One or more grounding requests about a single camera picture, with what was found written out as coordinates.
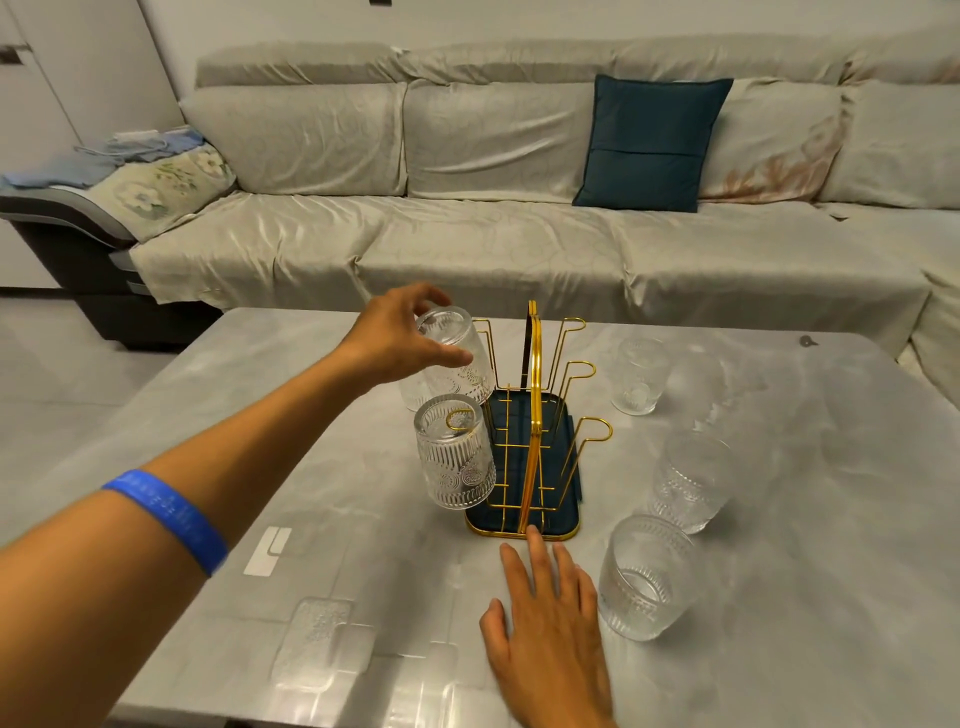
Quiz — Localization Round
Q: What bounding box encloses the dark teal cushion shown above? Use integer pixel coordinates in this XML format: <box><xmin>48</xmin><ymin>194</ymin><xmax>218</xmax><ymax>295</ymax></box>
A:
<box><xmin>572</xmin><ymin>73</ymin><xmax>735</xmax><ymax>214</ymax></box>

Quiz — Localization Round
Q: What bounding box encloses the pink floral sofa back cushion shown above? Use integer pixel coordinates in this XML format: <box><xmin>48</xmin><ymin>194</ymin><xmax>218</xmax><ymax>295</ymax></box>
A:
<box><xmin>698</xmin><ymin>78</ymin><xmax>853</xmax><ymax>205</ymax></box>

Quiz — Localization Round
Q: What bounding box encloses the person's left hand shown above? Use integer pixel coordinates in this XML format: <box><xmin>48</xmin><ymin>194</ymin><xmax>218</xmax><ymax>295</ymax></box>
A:
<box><xmin>341</xmin><ymin>282</ymin><xmax>475</xmax><ymax>390</ymax></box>

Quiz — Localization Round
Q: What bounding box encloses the pale floral cushion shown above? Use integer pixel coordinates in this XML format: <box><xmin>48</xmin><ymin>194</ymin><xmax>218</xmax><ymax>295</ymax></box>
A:
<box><xmin>82</xmin><ymin>142</ymin><xmax>238</xmax><ymax>243</ymax></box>

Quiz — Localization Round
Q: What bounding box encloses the gold wire cup rack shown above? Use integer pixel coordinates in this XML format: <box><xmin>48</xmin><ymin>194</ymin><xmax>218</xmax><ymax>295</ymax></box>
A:
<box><xmin>446</xmin><ymin>299</ymin><xmax>614</xmax><ymax>543</ymax></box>

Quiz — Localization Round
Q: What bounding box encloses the person's left forearm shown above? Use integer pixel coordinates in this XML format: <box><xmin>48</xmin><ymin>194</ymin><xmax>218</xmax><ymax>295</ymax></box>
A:
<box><xmin>0</xmin><ymin>341</ymin><xmax>376</xmax><ymax>728</ymax></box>

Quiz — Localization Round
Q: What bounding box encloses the grey sofa back cushion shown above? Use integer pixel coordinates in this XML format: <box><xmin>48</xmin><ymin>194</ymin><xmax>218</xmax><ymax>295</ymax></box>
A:
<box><xmin>817</xmin><ymin>80</ymin><xmax>960</xmax><ymax>210</ymax></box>
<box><xmin>403</xmin><ymin>80</ymin><xmax>598</xmax><ymax>204</ymax></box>
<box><xmin>179</xmin><ymin>82</ymin><xmax>409</xmax><ymax>198</ymax></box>

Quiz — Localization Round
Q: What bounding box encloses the grey marble table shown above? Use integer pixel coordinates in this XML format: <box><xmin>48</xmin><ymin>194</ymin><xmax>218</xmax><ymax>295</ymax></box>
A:
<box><xmin>0</xmin><ymin>307</ymin><xmax>960</xmax><ymax>728</ymax></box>

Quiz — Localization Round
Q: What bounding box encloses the blue wristband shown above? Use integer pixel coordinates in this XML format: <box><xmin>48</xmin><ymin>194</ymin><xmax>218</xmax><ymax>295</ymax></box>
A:
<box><xmin>101</xmin><ymin>470</ymin><xmax>230</xmax><ymax>579</ymax></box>

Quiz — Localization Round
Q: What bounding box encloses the person's right hand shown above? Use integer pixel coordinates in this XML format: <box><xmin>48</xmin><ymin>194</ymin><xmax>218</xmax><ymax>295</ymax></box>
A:
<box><xmin>479</xmin><ymin>524</ymin><xmax>618</xmax><ymax>728</ymax></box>

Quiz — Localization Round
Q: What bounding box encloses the pile of blue clothes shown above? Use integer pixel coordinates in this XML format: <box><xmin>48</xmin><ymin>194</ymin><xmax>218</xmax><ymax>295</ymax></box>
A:
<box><xmin>0</xmin><ymin>128</ymin><xmax>205</xmax><ymax>190</ymax></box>

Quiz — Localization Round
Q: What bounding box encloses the grey covered sofa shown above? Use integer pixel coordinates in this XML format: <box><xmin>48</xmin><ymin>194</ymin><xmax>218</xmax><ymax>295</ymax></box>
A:
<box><xmin>131</xmin><ymin>22</ymin><xmax>960</xmax><ymax>410</ymax></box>

